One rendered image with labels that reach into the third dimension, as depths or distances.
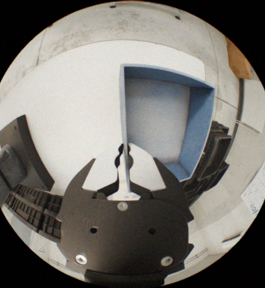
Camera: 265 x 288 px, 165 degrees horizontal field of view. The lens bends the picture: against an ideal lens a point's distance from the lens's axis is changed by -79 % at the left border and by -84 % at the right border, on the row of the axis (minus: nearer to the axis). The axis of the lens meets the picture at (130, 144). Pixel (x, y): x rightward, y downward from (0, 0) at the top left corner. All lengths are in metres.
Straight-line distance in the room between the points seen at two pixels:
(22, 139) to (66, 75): 0.20
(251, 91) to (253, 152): 1.25
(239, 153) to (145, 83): 2.66
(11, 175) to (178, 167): 0.50
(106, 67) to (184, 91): 0.16
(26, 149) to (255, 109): 2.78
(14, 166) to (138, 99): 0.40
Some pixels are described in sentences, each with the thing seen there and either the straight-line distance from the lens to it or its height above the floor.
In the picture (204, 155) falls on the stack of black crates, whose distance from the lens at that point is 0.76.
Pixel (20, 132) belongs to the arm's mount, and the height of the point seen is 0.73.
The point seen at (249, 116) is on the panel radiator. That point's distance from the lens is 2.52.
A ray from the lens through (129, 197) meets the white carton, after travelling 0.28.
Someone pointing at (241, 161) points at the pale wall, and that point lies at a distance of 2.73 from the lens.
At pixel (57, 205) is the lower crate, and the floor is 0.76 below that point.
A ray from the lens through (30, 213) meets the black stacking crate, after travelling 0.57.
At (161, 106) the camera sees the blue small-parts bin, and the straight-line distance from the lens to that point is 0.18.
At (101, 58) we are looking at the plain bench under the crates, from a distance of 0.21.
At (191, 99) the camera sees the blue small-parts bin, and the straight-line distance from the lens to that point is 0.22.
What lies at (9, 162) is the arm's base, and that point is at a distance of 0.38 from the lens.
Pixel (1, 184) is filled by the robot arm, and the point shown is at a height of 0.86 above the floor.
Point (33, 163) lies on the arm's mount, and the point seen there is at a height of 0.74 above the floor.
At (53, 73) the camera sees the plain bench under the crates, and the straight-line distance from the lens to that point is 0.25.
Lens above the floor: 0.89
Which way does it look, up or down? 60 degrees down
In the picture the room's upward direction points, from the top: 166 degrees clockwise
